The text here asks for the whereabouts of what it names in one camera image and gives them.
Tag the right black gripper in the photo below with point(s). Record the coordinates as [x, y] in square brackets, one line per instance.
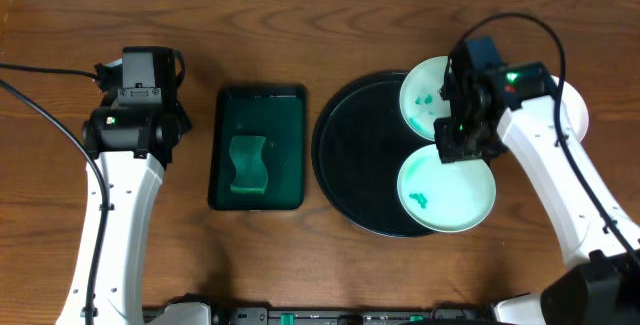
[451, 150]

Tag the pale green plate bottom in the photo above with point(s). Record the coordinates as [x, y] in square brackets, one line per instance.
[445, 197]

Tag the pale green plate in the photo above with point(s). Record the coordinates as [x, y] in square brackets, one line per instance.
[420, 101]
[445, 197]

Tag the white plate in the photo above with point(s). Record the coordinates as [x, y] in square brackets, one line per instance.
[574, 113]

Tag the green wavy sponge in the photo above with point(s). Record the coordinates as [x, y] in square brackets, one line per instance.
[251, 176]

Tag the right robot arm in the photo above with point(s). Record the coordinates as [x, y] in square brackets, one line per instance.
[522, 108]

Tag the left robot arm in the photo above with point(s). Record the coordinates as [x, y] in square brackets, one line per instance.
[130, 148]

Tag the round black tray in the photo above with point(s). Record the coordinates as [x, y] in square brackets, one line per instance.
[359, 144]

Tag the rectangular green tray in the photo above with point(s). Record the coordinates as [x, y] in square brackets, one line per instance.
[277, 113]

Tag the pale green plate top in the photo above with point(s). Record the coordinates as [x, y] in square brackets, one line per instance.
[420, 101]

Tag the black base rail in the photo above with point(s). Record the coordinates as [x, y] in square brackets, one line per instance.
[264, 316]

